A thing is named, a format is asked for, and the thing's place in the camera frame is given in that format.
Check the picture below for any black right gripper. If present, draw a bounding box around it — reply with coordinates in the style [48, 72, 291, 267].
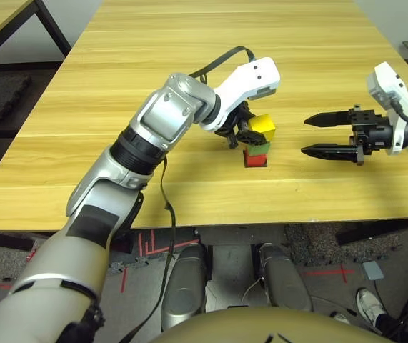
[300, 104, 394, 166]

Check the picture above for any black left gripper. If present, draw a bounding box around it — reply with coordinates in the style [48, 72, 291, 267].
[214, 101, 267, 150]

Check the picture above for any yellow wooden block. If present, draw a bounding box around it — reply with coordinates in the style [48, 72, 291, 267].
[248, 114, 276, 144]

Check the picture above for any green wooden block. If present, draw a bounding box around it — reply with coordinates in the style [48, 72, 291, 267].
[247, 141, 272, 158]

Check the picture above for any red wooden block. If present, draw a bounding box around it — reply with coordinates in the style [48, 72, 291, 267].
[243, 149, 269, 168]

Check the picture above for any grey foot pedal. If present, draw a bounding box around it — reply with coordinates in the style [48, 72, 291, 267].
[362, 260, 386, 282]

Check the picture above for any grey robot right leg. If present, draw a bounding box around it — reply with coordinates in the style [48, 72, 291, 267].
[258, 242, 314, 312]

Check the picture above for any grey robot leg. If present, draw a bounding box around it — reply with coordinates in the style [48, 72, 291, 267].
[258, 242, 314, 312]
[160, 244, 209, 332]

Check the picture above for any grey robot left leg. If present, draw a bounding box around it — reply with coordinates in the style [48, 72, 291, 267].
[160, 244, 209, 332]

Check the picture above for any olive robot torso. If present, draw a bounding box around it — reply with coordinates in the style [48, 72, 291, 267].
[149, 306, 384, 343]

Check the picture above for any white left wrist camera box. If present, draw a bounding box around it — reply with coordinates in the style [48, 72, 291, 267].
[200, 56, 282, 133]

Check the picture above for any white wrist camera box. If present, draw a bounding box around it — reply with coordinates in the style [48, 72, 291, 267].
[365, 61, 408, 156]
[200, 56, 282, 133]

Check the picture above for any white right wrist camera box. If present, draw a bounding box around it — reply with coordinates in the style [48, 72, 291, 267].
[365, 61, 408, 156]

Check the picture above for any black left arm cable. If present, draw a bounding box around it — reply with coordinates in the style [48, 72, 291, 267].
[119, 45, 257, 343]

